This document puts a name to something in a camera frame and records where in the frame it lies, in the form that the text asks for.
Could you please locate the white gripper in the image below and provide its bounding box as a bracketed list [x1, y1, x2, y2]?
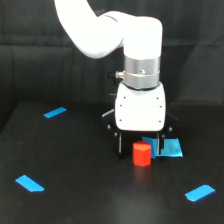
[101, 81, 180, 160]

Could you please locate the red hexagonal block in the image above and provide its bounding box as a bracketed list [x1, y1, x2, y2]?
[133, 141, 151, 167]

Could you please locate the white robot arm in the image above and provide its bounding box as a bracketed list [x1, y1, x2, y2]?
[54, 0, 178, 156]

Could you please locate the large blue paper square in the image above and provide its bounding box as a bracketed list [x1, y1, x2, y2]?
[142, 136, 183, 158]

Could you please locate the blue tape strip bottom right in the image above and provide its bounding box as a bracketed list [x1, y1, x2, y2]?
[185, 184, 215, 202]

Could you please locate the blue tape strip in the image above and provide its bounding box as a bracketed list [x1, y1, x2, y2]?
[16, 175, 44, 192]
[185, 184, 215, 202]
[43, 107, 67, 118]

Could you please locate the blue tape strip top left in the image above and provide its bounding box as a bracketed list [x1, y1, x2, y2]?
[43, 107, 67, 118]

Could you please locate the blue tape strip bottom left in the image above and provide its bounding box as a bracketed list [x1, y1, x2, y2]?
[16, 175, 44, 192]

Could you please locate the black backdrop curtain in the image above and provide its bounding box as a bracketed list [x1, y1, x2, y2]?
[0, 0, 224, 108]

